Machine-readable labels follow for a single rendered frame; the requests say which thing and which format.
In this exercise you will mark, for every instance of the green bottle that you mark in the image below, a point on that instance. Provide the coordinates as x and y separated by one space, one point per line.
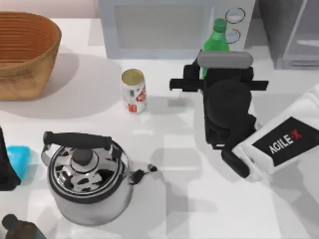
217 37

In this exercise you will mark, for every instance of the round microwave knob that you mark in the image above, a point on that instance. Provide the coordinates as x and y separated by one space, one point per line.
235 36
235 15

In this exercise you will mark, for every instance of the pale microwave door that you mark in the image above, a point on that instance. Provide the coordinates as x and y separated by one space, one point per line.
159 27

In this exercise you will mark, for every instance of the grey cabinet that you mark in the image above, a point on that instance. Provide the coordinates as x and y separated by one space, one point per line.
294 32

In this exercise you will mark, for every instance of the red and white can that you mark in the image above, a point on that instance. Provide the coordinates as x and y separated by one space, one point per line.
134 94

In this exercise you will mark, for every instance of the pale microwave oven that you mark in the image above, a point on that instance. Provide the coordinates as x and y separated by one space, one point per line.
236 2

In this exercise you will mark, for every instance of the brown wicker basket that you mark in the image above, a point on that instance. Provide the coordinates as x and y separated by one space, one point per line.
30 74

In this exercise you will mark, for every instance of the light blue cup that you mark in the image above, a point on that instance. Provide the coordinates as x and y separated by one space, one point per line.
21 161

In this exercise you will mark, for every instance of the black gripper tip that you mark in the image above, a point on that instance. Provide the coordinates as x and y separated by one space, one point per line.
6 169

